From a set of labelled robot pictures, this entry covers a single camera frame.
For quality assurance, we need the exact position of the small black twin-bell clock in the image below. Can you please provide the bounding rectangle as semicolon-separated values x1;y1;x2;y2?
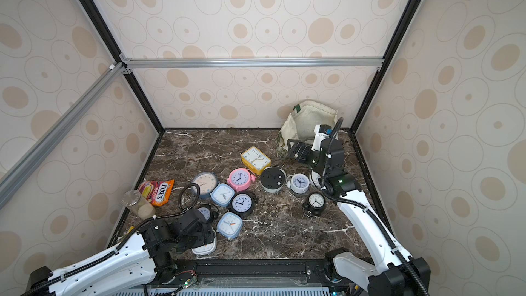
302;192;326;217

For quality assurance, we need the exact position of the aluminium frame bar left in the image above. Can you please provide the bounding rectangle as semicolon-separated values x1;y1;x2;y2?
1;62;124;207

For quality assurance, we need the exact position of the aluminium frame bar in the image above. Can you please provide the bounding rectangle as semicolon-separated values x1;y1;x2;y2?
1;62;124;207
113;57;384;71

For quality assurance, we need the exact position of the clear plastic jar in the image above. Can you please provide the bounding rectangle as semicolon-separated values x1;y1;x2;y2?
121;190;156;220

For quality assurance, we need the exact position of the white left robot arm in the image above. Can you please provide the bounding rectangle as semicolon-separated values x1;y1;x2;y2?
25;183;215;295

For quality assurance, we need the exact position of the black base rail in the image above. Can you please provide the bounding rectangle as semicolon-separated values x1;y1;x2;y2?
166;259;353;290

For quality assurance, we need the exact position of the yellow snack packet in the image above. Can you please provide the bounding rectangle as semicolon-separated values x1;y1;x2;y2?
117;226;134;243

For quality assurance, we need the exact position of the cream canvas tote bag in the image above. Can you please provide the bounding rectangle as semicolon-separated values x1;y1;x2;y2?
275;100;338;158

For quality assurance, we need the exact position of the Fox's candy bag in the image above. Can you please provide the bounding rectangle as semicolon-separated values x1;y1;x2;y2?
138;180;174;207

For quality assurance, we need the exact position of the blue square orange-hand clock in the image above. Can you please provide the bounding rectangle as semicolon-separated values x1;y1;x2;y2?
216;212;243;240

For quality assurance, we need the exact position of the small white round clock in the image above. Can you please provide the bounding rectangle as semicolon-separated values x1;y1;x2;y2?
286;173;311;195

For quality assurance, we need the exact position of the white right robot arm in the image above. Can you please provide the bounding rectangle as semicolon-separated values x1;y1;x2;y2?
286;119;431;295

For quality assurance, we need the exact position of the aluminium frame bar rear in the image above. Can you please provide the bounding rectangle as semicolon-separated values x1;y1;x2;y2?
113;57;384;71

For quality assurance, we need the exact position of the grey round alarm clock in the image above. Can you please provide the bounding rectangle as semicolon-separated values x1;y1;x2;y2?
192;172;219;200

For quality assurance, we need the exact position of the small black round clock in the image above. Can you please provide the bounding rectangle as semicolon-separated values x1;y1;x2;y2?
197;204;219;224

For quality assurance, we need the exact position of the white square alarm clock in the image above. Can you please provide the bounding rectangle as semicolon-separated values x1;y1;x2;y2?
192;231;217;256

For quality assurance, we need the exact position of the yellow square alarm clock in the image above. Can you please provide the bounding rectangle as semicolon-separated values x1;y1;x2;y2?
241;147;271;175

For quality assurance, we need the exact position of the black twin-bell alarm clock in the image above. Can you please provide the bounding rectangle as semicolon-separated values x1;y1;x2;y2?
227;190;258;219

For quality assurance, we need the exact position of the white clock black back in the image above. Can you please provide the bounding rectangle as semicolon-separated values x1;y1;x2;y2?
260;166;286;193

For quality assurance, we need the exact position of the pink twin-bell alarm clock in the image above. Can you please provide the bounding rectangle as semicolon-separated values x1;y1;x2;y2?
227;168;256;193

